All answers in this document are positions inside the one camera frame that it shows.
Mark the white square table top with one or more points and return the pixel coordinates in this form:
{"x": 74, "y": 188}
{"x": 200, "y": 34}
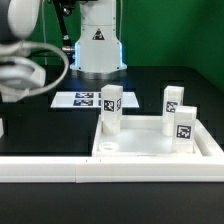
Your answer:
{"x": 142, "y": 136}

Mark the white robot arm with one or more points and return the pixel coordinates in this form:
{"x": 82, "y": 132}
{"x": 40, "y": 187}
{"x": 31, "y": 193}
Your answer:
{"x": 97, "y": 51}

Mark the white sheet with AprilTags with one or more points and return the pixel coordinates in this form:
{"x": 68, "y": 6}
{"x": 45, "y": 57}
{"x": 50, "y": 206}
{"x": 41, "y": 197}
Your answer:
{"x": 82, "y": 99}

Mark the white part at left edge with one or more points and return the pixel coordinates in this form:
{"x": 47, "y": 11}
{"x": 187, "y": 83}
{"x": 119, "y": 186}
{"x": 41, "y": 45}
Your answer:
{"x": 1, "y": 128}

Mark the white U-shaped obstacle fence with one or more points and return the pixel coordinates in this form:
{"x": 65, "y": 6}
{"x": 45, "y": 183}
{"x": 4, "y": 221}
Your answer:
{"x": 207, "y": 168}

